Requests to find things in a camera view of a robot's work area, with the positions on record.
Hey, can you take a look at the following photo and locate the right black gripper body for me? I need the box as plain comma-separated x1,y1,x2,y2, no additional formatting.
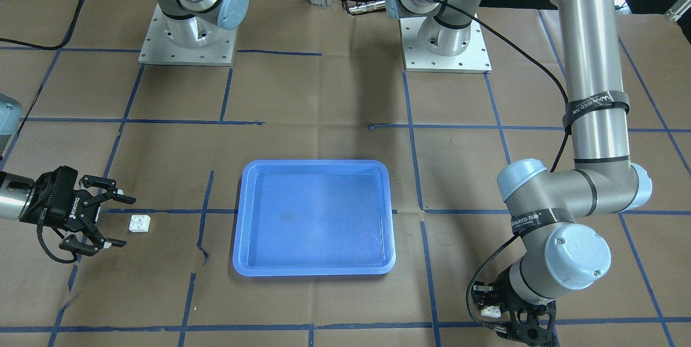
19,166,100,229

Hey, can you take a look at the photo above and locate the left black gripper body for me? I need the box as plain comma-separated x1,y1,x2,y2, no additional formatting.
497,269,557,345

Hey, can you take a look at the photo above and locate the white building block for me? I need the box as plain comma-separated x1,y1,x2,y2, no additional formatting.
480,305,503,318
128,214,151,233

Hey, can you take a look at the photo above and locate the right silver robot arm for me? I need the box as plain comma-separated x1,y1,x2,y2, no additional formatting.
1,0,250,263

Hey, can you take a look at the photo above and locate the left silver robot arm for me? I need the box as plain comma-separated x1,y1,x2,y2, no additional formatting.
385,0,653,346

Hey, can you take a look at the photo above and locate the blue plastic tray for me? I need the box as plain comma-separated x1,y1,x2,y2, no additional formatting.
232,160,396,277

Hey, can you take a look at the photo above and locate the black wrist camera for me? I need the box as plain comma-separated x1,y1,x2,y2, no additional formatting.
470,281,501,308

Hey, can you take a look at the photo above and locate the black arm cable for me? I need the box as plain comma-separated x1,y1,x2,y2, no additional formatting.
381,0,575,337

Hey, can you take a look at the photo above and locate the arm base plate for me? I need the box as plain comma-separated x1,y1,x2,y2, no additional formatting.
138,5,237,67
399,17,493,74

